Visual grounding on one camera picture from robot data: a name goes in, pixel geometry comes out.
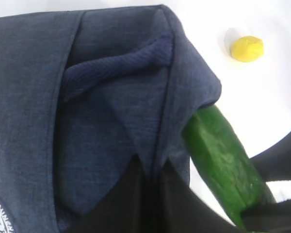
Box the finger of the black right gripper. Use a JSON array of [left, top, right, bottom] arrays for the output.
[[241, 199, 291, 233], [250, 132, 291, 182]]

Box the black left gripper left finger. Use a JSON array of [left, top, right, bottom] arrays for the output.
[[65, 155, 148, 233]]

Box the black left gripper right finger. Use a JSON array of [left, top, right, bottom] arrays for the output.
[[158, 160, 244, 233]]

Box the green cucumber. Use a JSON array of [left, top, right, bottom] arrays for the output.
[[182, 105, 276, 231]]

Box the yellow lemon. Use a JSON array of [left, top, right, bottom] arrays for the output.
[[230, 36, 264, 63]]

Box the navy blue lunch bag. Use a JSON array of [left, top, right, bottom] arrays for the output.
[[0, 5, 221, 233]]

